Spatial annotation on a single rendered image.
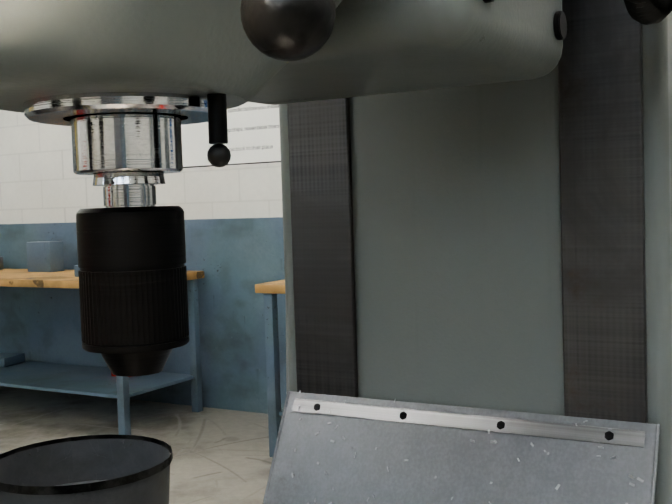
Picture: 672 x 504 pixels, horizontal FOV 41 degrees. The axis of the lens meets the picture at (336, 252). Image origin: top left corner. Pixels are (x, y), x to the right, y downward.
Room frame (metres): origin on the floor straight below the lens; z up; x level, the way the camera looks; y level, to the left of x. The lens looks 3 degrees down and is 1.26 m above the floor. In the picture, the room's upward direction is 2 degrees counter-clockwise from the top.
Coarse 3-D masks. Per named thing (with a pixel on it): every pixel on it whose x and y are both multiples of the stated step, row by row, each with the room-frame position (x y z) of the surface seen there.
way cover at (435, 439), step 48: (288, 432) 0.78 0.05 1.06; (336, 432) 0.75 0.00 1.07; (384, 432) 0.73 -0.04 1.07; (432, 432) 0.71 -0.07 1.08; (480, 432) 0.70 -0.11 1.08; (528, 432) 0.68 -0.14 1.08; (576, 432) 0.66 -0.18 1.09; (624, 432) 0.65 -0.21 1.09; (288, 480) 0.76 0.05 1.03; (336, 480) 0.74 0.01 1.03; (384, 480) 0.72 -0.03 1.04; (432, 480) 0.70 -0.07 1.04; (480, 480) 0.68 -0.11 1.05; (528, 480) 0.66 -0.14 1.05; (576, 480) 0.65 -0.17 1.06; (624, 480) 0.63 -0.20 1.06
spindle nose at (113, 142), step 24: (72, 120) 0.39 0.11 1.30; (96, 120) 0.38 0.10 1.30; (120, 120) 0.38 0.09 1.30; (144, 120) 0.38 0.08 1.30; (168, 120) 0.39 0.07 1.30; (72, 144) 0.39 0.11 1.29; (96, 144) 0.38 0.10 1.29; (120, 144) 0.38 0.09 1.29; (144, 144) 0.38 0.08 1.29; (168, 144) 0.39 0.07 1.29; (96, 168) 0.38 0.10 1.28; (120, 168) 0.38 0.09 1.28; (144, 168) 0.38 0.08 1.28; (168, 168) 0.39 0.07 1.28
